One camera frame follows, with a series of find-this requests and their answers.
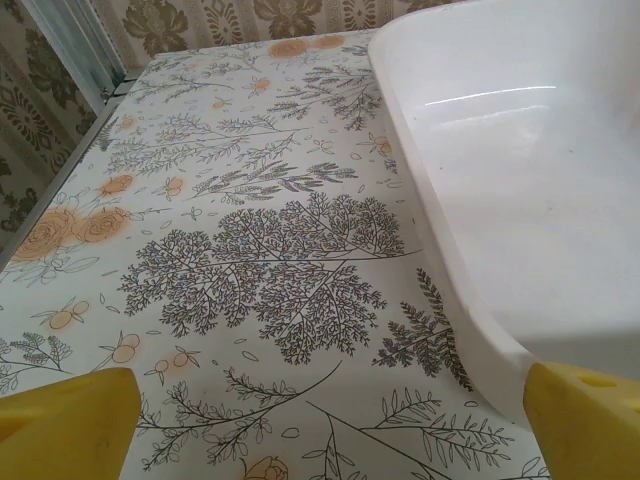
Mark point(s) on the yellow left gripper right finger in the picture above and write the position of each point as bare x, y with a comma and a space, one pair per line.
590, 430

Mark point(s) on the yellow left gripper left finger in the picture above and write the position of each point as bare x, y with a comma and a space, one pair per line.
60, 430

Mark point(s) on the aluminium frame post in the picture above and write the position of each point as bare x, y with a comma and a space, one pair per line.
75, 35

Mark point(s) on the floral tablecloth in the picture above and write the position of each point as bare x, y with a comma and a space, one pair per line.
250, 200

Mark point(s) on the white plastic container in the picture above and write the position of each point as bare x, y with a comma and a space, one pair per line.
500, 150

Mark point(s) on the aluminium side rail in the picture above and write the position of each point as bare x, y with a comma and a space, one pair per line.
75, 155

